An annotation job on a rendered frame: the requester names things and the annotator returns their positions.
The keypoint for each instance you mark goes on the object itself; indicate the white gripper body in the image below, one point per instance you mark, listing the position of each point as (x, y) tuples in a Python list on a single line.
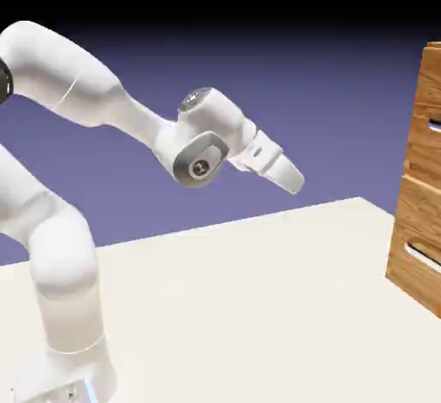
[(286, 172)]

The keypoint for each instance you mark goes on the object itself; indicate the light wood cabinet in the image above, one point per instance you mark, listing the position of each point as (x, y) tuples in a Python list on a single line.
[(418, 182)]

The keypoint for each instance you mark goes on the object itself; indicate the light wood drawer front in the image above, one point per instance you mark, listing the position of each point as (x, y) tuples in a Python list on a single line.
[(425, 96), (415, 217)]

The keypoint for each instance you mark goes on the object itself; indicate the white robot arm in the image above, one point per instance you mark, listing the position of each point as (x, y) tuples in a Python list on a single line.
[(65, 79)]

